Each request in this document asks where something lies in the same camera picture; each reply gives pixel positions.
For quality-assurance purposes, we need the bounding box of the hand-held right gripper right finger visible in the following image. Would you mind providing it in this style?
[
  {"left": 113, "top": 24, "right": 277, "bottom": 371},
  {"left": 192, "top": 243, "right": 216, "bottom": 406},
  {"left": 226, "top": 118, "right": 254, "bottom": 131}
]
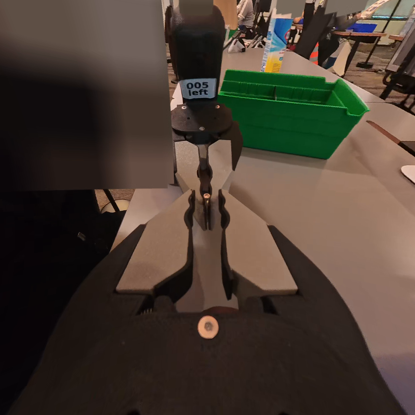
[{"left": 218, "top": 189, "right": 299, "bottom": 301}]

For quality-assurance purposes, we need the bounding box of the green plastic bin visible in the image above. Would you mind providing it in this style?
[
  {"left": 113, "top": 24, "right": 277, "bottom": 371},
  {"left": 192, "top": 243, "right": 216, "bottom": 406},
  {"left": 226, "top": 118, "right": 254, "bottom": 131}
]
[{"left": 217, "top": 69, "right": 370, "bottom": 160}]

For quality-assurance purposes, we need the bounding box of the black leaning panel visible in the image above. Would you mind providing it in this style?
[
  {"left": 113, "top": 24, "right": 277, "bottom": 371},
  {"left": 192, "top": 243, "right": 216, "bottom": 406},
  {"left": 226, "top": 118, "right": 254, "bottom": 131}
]
[{"left": 296, "top": 6, "right": 338, "bottom": 60}]

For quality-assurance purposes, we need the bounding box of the disinfectant wipes canister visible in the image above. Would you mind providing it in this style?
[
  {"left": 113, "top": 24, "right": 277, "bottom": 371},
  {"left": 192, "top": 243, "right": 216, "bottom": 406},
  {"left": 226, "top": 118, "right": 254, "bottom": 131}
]
[{"left": 260, "top": 10, "right": 293, "bottom": 74}]

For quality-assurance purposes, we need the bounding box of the person's body in black clothes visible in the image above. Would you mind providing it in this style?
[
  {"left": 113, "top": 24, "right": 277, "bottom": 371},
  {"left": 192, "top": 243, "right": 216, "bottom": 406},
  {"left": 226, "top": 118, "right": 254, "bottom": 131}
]
[{"left": 0, "top": 190, "right": 130, "bottom": 399}]

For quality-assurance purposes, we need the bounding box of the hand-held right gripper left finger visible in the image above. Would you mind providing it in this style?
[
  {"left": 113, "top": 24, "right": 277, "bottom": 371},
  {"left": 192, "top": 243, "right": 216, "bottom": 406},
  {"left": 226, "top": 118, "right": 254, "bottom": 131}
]
[{"left": 115, "top": 189, "right": 196, "bottom": 304}]

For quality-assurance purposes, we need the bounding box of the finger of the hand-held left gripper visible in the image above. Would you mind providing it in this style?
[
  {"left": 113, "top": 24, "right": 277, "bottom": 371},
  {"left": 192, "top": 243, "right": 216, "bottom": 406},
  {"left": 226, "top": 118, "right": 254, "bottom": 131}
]
[
  {"left": 207, "top": 140, "right": 235, "bottom": 231},
  {"left": 175, "top": 142, "right": 207, "bottom": 231}
]

